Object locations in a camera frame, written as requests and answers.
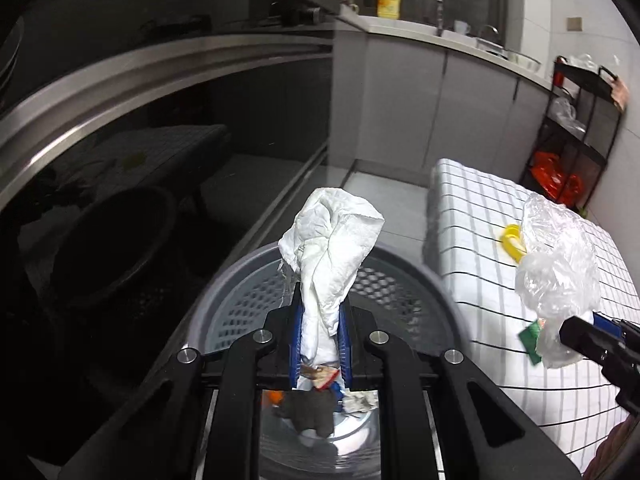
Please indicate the wall socket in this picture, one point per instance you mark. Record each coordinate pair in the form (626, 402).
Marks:
(574, 23)

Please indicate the white cup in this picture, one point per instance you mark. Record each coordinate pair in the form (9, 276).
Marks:
(461, 27)

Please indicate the tall metal faucet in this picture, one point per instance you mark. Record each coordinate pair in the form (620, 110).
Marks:
(439, 15)

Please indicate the orange balloon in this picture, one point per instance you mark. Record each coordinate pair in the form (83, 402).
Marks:
(274, 397)

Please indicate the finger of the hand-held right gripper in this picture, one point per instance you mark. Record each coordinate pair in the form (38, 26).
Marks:
(585, 337)
(605, 321)

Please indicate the white tissue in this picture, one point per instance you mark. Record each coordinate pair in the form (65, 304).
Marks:
(330, 240)

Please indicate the black metal trolley rack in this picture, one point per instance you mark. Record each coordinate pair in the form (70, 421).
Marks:
(585, 77)

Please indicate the dark grey cloth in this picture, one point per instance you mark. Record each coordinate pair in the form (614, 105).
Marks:
(310, 410)

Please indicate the grey kitchen cabinets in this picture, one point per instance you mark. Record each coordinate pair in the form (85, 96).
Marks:
(400, 100)

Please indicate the person's right forearm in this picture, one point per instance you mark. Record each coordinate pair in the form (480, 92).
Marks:
(617, 452)

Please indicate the grey kitchen countertop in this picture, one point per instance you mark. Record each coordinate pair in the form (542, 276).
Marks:
(400, 25)

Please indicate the white black checked tablecloth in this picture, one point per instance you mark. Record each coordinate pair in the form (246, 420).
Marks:
(475, 240)

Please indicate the clear plastic bag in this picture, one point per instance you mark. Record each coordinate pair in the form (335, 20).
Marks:
(582, 62)
(555, 260)
(562, 110)

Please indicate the green white carton box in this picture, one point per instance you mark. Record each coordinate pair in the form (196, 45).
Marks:
(531, 340)

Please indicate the checked hanging cloth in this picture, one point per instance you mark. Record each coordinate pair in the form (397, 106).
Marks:
(621, 92)

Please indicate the black glass oven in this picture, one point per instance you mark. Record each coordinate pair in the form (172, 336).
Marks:
(125, 160)

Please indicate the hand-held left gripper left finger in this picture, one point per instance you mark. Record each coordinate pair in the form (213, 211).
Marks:
(296, 330)

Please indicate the red white snack packet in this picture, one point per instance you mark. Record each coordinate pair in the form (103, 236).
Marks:
(322, 374)

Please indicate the red plastic bag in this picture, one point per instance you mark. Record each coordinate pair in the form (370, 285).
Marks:
(547, 170)

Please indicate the small red container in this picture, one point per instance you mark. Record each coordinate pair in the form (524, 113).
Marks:
(558, 78)

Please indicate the yellow plastic lid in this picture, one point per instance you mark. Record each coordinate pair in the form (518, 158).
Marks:
(511, 240)

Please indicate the white paper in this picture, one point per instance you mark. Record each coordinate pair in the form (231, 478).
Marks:
(361, 401)

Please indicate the yellow detergent bottle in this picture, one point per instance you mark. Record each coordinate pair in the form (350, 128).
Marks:
(389, 7)

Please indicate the curved metal faucet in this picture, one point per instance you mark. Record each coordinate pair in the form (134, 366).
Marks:
(481, 32)

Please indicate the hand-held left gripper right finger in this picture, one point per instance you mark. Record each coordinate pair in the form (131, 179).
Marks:
(344, 340)

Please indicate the blue balloon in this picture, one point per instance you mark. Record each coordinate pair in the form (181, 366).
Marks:
(340, 402)

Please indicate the grey perforated plastic basket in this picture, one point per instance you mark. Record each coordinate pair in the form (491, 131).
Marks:
(400, 280)

